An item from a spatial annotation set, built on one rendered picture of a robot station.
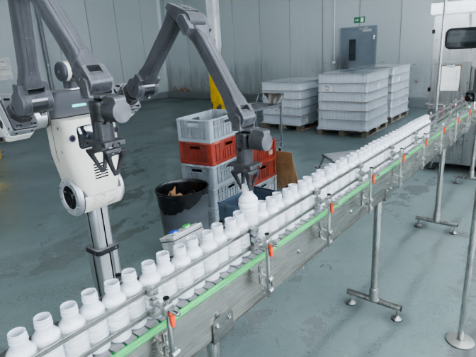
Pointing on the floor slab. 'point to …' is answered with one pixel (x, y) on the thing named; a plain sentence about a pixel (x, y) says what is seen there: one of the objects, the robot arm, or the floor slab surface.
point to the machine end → (463, 32)
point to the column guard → (215, 96)
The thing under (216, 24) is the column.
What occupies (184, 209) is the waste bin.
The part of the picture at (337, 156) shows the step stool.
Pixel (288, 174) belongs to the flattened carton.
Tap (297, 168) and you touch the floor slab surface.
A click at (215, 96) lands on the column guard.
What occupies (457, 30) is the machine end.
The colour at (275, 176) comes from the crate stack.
